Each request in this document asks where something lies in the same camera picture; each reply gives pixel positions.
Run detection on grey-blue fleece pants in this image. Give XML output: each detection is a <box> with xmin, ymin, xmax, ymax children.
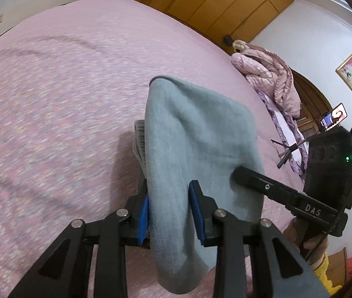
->
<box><xmin>133</xmin><ymin>76</ymin><xmax>264</xmax><ymax>294</ymax></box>

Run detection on right hand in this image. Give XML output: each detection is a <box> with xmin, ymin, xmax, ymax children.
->
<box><xmin>283</xmin><ymin>217</ymin><xmax>329</xmax><ymax>270</ymax></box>

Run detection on phone on tripod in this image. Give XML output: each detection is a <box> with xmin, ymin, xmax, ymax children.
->
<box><xmin>320</xmin><ymin>103</ymin><xmax>348</xmax><ymax>131</ymax></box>

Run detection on wooden headboard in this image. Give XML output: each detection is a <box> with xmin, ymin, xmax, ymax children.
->
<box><xmin>292</xmin><ymin>70</ymin><xmax>332</xmax><ymax>137</ymax></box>

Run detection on pink quilted blanket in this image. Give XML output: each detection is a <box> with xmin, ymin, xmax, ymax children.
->
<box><xmin>231</xmin><ymin>43</ymin><xmax>301</xmax><ymax>118</ymax></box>

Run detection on plush toy on blanket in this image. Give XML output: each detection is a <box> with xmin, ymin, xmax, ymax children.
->
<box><xmin>233</xmin><ymin>40</ymin><xmax>249</xmax><ymax>53</ymax></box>

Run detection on pink floral bed sheet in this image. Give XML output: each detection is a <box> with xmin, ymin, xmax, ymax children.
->
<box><xmin>0</xmin><ymin>0</ymin><xmax>303</xmax><ymax>297</ymax></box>

